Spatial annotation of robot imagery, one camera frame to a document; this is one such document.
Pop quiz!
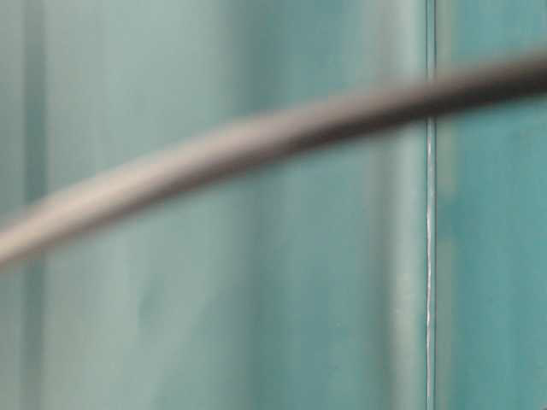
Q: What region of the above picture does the thin vertical metal strip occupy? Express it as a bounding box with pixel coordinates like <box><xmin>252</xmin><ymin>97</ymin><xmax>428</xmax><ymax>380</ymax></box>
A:
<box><xmin>426</xmin><ymin>0</ymin><xmax>437</xmax><ymax>410</ymax></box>

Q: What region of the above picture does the grey wire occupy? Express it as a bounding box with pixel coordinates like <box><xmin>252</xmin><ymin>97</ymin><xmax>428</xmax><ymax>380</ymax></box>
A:
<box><xmin>0</xmin><ymin>50</ymin><xmax>547</xmax><ymax>266</ymax></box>

